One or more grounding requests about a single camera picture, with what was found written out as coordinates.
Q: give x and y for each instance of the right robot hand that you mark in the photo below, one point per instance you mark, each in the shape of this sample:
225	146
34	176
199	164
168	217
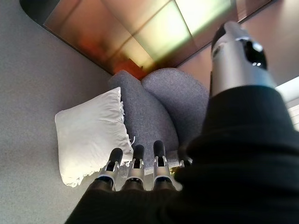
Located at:
233	163

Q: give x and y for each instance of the white fringed cushion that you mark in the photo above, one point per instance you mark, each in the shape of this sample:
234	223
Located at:
91	135

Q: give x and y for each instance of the grey fabric armchair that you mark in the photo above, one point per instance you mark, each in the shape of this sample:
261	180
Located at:
149	112

